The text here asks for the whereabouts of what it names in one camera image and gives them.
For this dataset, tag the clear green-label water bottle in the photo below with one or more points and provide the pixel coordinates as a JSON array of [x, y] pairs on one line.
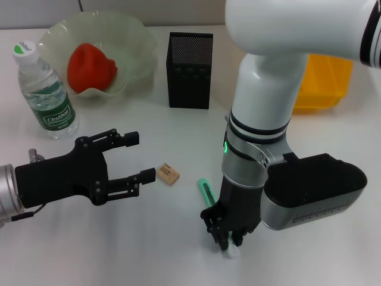
[[56, 116]]

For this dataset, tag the black mesh pen holder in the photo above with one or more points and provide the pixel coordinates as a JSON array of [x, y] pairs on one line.
[[189, 86]]

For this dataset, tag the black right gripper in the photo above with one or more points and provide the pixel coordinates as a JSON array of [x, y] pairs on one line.
[[238, 208]]

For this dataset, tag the mint green utility knife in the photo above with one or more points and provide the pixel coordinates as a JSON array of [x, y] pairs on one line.
[[205, 187]]

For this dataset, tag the tan eraser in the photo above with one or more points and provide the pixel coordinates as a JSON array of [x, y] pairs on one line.
[[168, 175]]

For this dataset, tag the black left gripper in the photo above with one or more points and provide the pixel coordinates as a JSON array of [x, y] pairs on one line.
[[59, 178]]

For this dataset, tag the pale green glass fruit plate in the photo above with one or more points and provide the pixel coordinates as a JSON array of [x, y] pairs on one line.
[[134, 44]]

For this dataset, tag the yellow plastic bin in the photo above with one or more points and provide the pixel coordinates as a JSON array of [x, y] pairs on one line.
[[324, 89]]

